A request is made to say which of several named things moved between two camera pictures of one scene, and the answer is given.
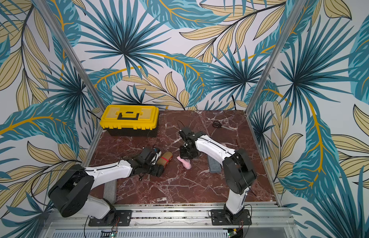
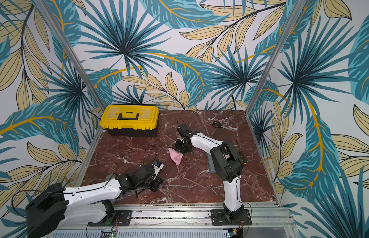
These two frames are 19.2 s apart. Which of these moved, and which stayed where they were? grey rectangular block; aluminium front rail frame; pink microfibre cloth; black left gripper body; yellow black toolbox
Moved: pink microfibre cloth; black left gripper body
Stayed: aluminium front rail frame; grey rectangular block; yellow black toolbox
